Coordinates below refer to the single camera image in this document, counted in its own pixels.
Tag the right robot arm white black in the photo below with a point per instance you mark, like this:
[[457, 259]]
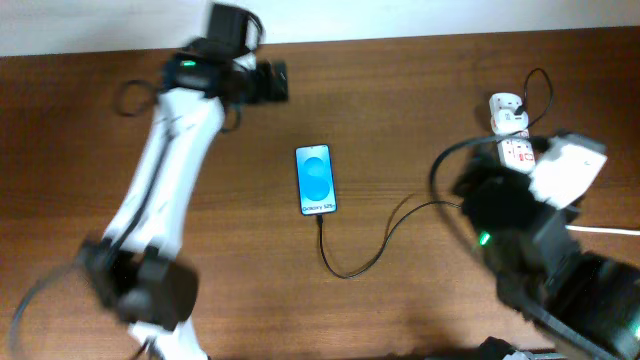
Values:
[[585, 303]]

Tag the blue Galaxy smartphone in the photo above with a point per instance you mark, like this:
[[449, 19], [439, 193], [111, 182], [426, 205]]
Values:
[[315, 180]]

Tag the white USB charger plug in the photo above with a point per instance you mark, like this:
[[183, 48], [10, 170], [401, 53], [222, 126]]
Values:
[[505, 121]]

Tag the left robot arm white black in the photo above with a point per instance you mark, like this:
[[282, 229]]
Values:
[[133, 267]]

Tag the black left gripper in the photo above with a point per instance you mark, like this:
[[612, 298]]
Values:
[[270, 79]]

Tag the white power strip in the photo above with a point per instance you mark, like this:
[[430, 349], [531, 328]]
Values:
[[515, 152]]

